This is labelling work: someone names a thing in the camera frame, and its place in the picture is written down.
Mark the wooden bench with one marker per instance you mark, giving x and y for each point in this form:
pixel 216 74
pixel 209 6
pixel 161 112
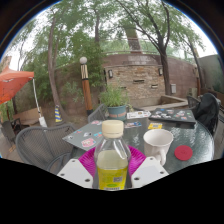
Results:
pixel 28 116

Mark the clear bottle with yellow label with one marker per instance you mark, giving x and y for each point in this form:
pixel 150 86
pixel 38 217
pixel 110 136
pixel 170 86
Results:
pixel 112 166

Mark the grey wall box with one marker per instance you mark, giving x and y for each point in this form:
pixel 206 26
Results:
pixel 173 88

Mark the blue card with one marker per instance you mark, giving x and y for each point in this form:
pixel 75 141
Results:
pixel 133 124

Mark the striped traffic cone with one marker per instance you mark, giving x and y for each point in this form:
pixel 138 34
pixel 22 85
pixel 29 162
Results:
pixel 58 115

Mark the green plant in blue pot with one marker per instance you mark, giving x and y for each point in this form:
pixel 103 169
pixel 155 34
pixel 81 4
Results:
pixel 116 111

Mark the black wall lamp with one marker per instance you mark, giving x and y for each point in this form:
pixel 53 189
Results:
pixel 160 71
pixel 110 73

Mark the thick dark-trunked tree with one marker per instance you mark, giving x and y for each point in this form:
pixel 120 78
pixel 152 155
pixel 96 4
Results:
pixel 165 73

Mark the black folding chair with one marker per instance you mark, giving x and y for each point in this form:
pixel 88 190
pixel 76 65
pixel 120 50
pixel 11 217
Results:
pixel 6 131

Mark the orange patio umbrella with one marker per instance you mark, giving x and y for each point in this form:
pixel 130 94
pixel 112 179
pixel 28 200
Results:
pixel 13 83

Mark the flat round red coaster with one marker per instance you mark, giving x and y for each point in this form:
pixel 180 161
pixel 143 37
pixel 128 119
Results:
pixel 183 152

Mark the yellow card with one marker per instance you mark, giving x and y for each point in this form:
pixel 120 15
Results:
pixel 155 126

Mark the wooden lamp post white globe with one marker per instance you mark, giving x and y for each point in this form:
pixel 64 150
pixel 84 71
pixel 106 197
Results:
pixel 87 93

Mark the white mug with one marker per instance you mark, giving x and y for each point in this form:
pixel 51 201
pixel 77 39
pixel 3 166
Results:
pixel 156 141

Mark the white sticker sheet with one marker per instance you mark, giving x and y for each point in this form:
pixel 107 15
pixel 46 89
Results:
pixel 138 115

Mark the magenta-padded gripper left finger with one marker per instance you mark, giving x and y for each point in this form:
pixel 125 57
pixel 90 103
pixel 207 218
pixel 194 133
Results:
pixel 75 173

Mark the thin tree by wall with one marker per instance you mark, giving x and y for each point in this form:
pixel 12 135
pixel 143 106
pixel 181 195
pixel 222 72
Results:
pixel 198 68

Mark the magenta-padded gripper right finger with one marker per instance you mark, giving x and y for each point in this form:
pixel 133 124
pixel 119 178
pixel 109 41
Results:
pixel 150 171

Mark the leaning brown-trunked tree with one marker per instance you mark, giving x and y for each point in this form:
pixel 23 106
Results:
pixel 53 73

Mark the black laptop with stickers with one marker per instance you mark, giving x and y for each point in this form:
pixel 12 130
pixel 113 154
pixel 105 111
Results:
pixel 173 115

